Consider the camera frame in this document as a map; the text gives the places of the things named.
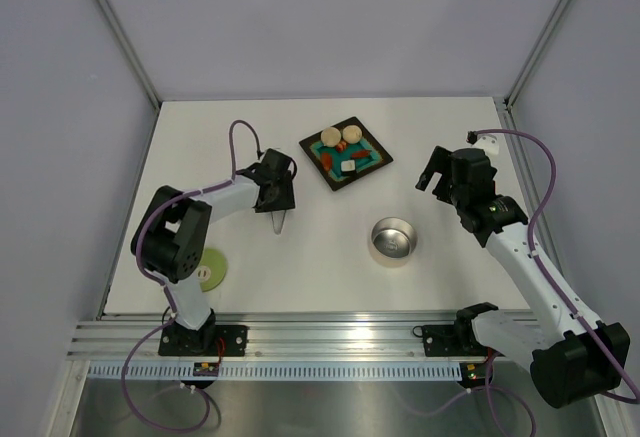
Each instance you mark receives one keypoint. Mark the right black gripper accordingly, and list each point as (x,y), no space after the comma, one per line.
(441,161)

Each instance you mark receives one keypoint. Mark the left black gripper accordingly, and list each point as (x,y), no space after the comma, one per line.
(286,200)

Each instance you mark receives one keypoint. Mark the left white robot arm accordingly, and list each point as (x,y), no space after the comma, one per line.
(170,240)

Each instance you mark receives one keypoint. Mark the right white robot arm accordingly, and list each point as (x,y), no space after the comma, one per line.
(574,354)

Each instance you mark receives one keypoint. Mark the orange sausage piece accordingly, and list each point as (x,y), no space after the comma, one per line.
(327,161)

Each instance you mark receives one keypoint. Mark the green round lid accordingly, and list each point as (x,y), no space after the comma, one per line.
(212,269)

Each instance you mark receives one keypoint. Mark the stainless steel bowl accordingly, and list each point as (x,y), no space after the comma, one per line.
(394,238)

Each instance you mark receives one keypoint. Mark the left round bread bun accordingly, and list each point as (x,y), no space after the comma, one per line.
(331,137)

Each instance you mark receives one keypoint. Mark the round bread bun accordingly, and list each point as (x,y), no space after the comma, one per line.
(352,134)
(331,137)

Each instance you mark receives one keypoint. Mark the right round bread bun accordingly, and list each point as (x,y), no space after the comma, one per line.
(352,134)

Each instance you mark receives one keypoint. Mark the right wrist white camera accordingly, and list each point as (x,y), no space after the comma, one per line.
(486,142)

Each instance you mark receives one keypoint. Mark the aluminium rail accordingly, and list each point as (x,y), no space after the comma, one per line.
(307,336)

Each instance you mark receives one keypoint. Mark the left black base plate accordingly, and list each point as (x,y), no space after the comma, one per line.
(177,341)

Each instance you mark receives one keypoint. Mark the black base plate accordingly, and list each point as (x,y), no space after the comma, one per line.
(441,340)
(177,341)

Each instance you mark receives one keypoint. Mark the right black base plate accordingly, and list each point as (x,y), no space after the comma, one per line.
(441,340)

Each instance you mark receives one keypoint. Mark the white slotted cable duct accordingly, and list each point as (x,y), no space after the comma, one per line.
(280,371)

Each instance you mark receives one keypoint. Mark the right aluminium frame post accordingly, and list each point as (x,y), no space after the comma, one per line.
(550,28)

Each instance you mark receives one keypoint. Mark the aluminium frame post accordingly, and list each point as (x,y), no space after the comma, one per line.
(550,28)
(113,22)

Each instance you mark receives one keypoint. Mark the left aluminium frame post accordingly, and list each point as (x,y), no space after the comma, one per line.
(113,22)

